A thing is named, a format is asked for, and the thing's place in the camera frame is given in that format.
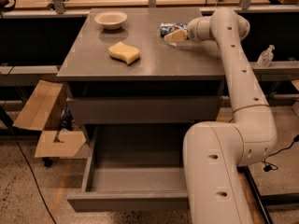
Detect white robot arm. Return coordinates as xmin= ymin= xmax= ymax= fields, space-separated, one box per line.
xmin=164 ymin=7 xmax=278 ymax=224

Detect clear sanitizer pump bottle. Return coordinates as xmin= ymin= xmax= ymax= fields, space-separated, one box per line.
xmin=257 ymin=45 xmax=275 ymax=67

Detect open cardboard box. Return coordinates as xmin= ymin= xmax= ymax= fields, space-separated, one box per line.
xmin=13 ymin=80 xmax=89 ymax=159

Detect yellow wavy sponge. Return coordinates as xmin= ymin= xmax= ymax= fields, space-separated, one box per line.
xmin=108 ymin=42 xmax=140 ymax=64

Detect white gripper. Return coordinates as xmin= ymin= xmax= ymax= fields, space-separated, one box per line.
xmin=164 ymin=17 xmax=211 ymax=43

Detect black floor cable right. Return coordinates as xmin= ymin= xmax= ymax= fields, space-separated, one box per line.
xmin=261 ymin=133 xmax=299 ymax=173

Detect white paper bowl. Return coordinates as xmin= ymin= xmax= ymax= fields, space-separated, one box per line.
xmin=94 ymin=11 xmax=127 ymax=31

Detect black floor cable left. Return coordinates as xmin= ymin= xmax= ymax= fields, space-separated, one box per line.
xmin=0 ymin=105 xmax=58 ymax=224

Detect grey drawer cabinet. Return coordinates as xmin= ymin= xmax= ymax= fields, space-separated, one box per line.
xmin=57 ymin=7 xmax=224 ymax=138

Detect black headphones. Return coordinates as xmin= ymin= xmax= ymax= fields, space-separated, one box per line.
xmin=0 ymin=0 xmax=17 ymax=12

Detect open grey middle drawer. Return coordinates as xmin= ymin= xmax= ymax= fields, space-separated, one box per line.
xmin=67 ymin=123 xmax=190 ymax=212

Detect black floor cable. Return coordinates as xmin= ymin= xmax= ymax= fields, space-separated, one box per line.
xmin=261 ymin=133 xmax=299 ymax=173
xmin=0 ymin=105 xmax=58 ymax=224

